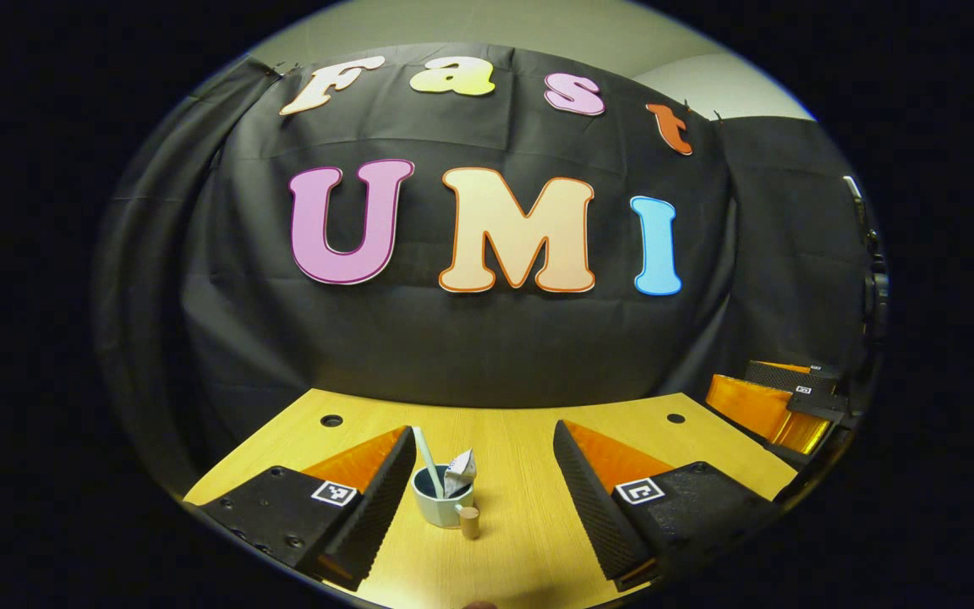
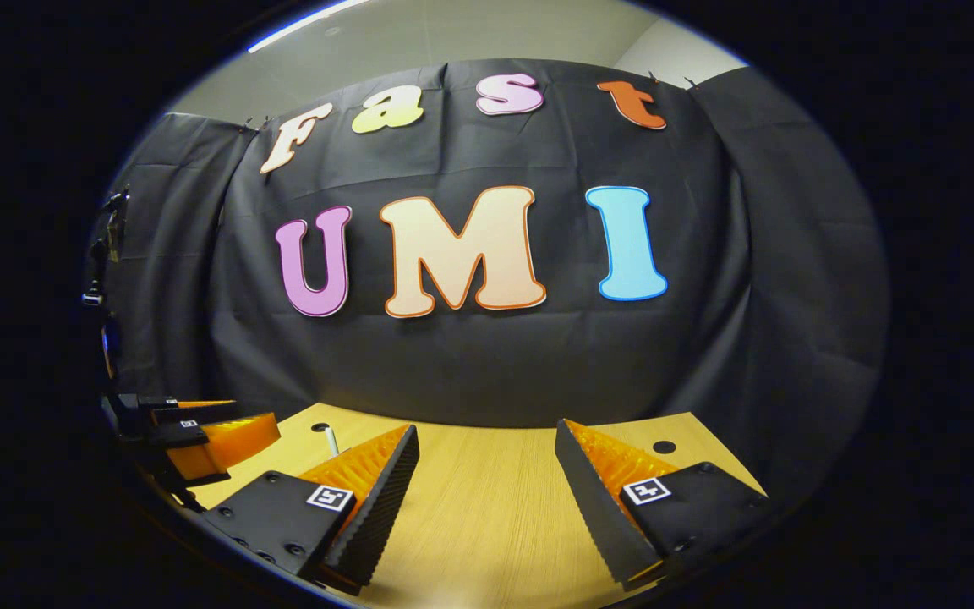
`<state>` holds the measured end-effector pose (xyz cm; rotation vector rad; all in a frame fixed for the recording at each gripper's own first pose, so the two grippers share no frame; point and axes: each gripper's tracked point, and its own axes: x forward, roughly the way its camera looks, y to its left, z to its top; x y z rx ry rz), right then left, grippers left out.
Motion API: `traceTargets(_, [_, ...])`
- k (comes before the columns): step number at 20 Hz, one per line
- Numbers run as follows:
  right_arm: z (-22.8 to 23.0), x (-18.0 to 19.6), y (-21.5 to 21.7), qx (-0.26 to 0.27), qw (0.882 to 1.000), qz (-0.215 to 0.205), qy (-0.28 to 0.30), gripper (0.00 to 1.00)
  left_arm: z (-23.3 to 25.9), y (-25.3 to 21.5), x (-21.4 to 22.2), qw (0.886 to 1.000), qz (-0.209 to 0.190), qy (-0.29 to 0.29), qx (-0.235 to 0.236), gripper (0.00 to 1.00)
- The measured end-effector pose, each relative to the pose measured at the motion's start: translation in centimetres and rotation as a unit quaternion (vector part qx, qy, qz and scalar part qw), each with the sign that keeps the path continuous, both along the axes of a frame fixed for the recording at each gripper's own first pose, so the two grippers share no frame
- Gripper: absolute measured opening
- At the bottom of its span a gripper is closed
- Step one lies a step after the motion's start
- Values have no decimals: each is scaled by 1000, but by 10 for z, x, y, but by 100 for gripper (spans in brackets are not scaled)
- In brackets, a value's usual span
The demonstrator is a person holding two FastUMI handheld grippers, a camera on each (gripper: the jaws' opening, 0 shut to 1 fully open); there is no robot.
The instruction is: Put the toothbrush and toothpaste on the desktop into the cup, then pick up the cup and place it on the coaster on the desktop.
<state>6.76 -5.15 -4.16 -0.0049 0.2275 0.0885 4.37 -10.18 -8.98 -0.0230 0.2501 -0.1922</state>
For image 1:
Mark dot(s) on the white toothpaste tube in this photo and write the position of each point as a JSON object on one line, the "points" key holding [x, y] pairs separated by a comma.
{"points": [[459, 472]]}

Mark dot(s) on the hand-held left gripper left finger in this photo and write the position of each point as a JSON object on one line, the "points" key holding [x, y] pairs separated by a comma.
{"points": [[373, 516]]}

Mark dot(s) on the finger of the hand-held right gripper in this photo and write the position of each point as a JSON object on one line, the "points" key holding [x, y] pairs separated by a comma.
{"points": [[791, 376], [757, 410]]}

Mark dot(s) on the pale green toothbrush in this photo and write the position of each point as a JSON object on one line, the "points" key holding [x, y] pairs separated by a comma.
{"points": [[426, 457]]}

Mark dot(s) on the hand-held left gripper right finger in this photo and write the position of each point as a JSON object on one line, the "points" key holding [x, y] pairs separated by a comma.
{"points": [[593, 507]]}

